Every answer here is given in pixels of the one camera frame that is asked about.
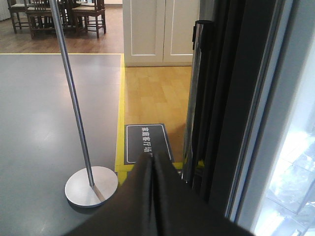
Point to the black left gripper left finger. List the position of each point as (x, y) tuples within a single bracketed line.
[(130, 211)]

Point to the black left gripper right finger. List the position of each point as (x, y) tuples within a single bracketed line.
[(179, 211)]

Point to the silver pole round base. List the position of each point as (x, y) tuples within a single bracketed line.
[(93, 185)]

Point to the dark floor sign sticker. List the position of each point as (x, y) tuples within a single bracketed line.
[(145, 138)]

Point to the clear upper door bin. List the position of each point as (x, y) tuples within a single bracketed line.
[(292, 187)]

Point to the white panelled cabinet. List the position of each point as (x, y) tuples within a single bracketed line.
[(159, 32)]

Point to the dark wooden chair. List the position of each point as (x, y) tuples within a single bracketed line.
[(90, 17), (39, 15), (15, 9)]

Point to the chrome stanchion post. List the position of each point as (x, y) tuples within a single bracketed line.
[(202, 37)]

